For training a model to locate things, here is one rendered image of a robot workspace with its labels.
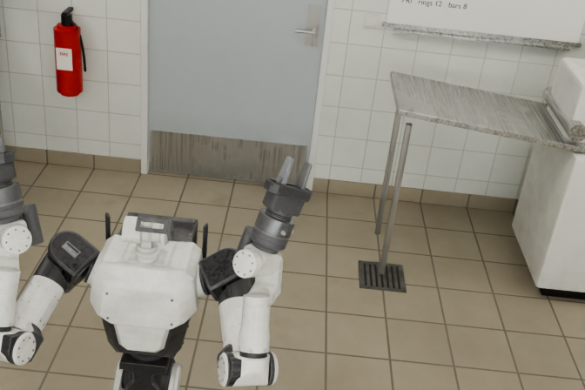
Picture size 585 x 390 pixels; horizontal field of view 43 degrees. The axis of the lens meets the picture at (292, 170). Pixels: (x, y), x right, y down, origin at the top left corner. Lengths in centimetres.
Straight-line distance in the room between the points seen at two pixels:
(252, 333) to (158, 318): 31
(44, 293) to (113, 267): 18
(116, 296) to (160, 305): 11
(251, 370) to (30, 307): 57
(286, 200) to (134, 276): 46
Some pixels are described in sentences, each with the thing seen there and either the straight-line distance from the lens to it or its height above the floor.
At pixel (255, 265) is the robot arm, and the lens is 169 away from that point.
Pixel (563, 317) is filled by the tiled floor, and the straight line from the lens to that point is 420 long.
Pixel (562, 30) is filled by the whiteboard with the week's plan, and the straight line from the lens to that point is 454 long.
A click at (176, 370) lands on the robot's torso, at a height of 85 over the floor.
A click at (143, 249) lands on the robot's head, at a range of 192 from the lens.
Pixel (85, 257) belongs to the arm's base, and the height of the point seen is 122.
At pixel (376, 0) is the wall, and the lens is 432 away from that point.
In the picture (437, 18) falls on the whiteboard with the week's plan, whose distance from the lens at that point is 437.
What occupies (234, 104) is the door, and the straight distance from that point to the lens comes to 459.
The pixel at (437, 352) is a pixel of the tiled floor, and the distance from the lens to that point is 372.
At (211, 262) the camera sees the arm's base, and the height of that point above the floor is 124.
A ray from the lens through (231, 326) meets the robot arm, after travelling 187.
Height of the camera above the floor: 237
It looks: 28 degrees down
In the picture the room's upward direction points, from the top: 6 degrees clockwise
